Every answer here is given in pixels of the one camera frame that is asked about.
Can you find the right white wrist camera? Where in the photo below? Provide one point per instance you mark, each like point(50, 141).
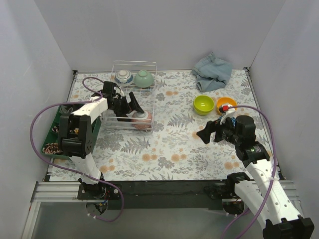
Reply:
point(227, 111)

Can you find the orange bowl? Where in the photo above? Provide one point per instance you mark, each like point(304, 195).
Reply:
point(224, 101)

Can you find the green compartment tray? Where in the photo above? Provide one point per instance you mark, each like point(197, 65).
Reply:
point(50, 145)

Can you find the aluminium frame rail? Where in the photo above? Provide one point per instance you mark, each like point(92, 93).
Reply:
point(211, 194)

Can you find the blue denim cloth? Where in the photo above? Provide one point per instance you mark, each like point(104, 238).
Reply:
point(212, 73)

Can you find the clear plastic bag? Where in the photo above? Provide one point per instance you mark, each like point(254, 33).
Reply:
point(66, 109)

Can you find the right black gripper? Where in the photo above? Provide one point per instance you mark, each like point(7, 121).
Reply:
point(215, 132)

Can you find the red floral pattern bowl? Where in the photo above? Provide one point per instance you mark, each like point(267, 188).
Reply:
point(142, 121)

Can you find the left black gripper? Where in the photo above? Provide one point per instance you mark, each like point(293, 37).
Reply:
point(125, 105)

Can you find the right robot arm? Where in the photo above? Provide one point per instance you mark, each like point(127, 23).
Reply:
point(264, 179)

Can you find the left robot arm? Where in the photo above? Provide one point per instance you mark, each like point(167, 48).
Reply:
point(75, 135)

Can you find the floral table mat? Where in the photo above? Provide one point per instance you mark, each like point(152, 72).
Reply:
point(172, 151)

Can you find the red diamond pattern bowl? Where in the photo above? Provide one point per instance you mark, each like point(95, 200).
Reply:
point(222, 120)

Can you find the blue floral white bowl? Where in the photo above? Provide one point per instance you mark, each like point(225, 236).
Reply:
point(124, 78)

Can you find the white wire dish rack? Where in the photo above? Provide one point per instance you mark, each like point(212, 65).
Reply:
point(144, 96)

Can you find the lime green bowl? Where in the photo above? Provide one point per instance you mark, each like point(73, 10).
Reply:
point(203, 108)
point(203, 98)

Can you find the pale green bowl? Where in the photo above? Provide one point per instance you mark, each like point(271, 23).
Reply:
point(143, 79)

